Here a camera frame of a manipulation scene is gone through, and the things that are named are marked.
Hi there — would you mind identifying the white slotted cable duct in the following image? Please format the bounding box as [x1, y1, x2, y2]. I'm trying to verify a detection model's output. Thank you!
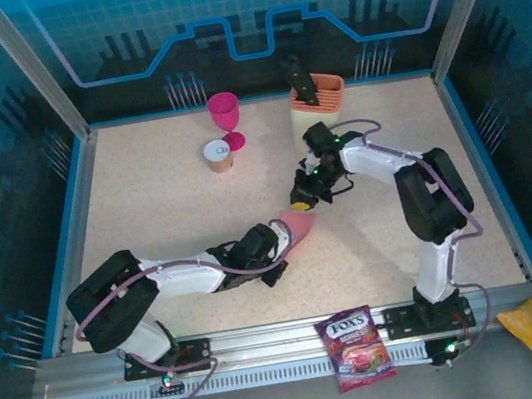
[54, 338, 437, 399]

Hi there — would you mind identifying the pink plastic goblet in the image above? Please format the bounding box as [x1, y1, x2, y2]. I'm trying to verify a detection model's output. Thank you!
[206, 90, 248, 155]

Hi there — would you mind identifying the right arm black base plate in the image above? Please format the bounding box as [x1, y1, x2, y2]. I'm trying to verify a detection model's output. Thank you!
[382, 295, 478, 342]

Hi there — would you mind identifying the aluminium frame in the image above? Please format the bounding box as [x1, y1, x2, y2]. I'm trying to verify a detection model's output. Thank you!
[0, 0, 532, 399]

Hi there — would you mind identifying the small black control board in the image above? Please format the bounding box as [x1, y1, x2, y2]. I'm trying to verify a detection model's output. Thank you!
[147, 372, 187, 399]
[424, 333, 475, 370]

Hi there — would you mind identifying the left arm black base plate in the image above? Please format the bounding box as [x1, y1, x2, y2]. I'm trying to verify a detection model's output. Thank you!
[120, 336, 217, 384]

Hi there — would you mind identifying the black handled knife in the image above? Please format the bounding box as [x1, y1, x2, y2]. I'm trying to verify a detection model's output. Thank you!
[278, 52, 324, 111]

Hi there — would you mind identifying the purple Fox's candy bag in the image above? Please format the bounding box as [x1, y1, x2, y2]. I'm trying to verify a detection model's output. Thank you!
[312, 302, 400, 397]

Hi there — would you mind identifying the tin can with pull tab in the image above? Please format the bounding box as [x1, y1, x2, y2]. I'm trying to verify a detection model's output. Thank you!
[200, 136, 236, 176]

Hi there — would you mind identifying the cream and orange knife block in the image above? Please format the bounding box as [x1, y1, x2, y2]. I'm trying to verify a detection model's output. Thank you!
[285, 70, 354, 148]

